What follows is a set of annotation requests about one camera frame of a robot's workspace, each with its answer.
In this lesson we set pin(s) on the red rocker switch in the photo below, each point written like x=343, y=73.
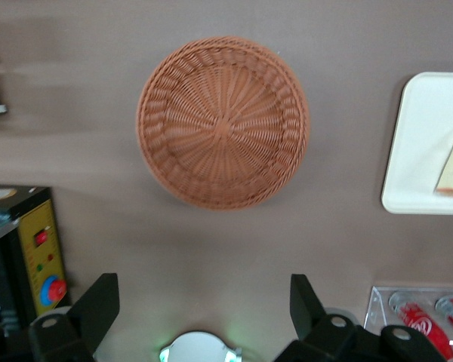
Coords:
x=41, y=238

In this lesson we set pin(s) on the beige plastic tray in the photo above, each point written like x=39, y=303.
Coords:
x=419, y=143

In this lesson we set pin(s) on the clear acrylic bottle rack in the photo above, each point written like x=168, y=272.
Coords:
x=373, y=305

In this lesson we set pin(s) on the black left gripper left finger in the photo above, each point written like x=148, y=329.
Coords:
x=79, y=324

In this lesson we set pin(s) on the black food warmer yellow panel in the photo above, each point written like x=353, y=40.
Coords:
x=34, y=215

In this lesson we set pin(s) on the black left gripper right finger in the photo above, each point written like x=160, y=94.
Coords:
x=317, y=332

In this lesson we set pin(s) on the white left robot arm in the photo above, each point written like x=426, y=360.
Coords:
x=198, y=348

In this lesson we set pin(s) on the round brown wicker basket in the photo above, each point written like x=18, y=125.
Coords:
x=181, y=151

